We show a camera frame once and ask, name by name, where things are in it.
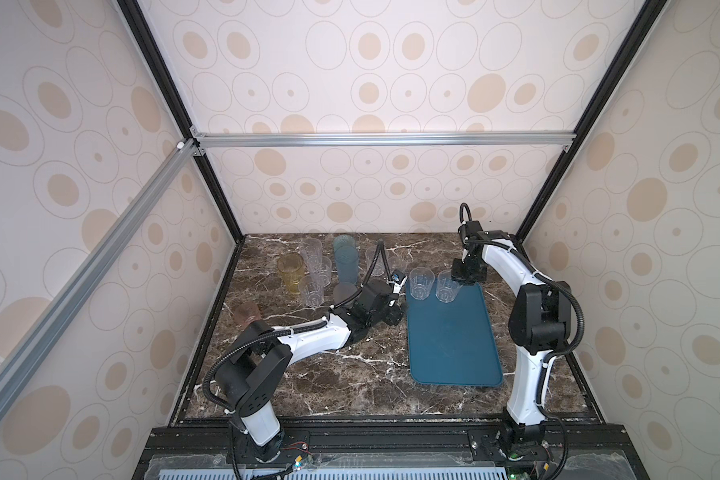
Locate clear textured cup front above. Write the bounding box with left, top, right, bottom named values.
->
left=298, top=276, right=324, bottom=309

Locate teal plastic tray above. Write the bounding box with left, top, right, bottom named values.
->
left=407, top=285, right=503, bottom=388

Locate small clear cup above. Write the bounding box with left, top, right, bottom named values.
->
left=435, top=270, right=462, bottom=304

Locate black frame post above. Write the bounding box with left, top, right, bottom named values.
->
left=515, top=0, right=668, bottom=243
left=117, top=0, right=244, bottom=243

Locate frosted grey cup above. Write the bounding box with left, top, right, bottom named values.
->
left=332, top=282, right=357, bottom=305

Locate blue frosted cup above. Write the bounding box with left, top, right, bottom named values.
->
left=334, top=245, right=358, bottom=285

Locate pink plastic cup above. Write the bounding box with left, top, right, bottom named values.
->
left=233, top=301, right=262, bottom=327

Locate clear textured cup middle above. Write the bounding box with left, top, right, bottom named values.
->
left=309, top=256, right=333, bottom=288

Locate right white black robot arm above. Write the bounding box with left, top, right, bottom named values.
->
left=451, top=203, right=584, bottom=452

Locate tall clear textured cup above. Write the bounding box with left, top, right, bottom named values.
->
left=298, top=237, right=323, bottom=274

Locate clear faceted cup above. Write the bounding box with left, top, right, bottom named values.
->
left=408, top=266, right=435, bottom=301
left=365, top=246, right=386, bottom=277

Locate clear faceted cup front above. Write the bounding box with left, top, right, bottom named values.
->
left=408, top=266, right=435, bottom=301

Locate left diagonal aluminium bar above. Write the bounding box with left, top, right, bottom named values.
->
left=0, top=138, right=199, bottom=422

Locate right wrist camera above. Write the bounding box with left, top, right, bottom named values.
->
left=458, top=220, right=484, bottom=245

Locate right black frame post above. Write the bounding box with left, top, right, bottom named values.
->
left=515, top=0, right=668, bottom=243

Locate left black frame post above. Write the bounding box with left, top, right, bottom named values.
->
left=117, top=0, right=244, bottom=243

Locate horizontal aluminium frame bar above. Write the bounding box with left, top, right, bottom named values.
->
left=196, top=131, right=576, bottom=149

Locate yellow plastic cup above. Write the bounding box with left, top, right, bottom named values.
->
left=276, top=253, right=305, bottom=294

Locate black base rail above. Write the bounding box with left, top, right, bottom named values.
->
left=131, top=422, right=648, bottom=479

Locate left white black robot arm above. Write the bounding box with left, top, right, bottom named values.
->
left=202, top=240, right=407, bottom=450

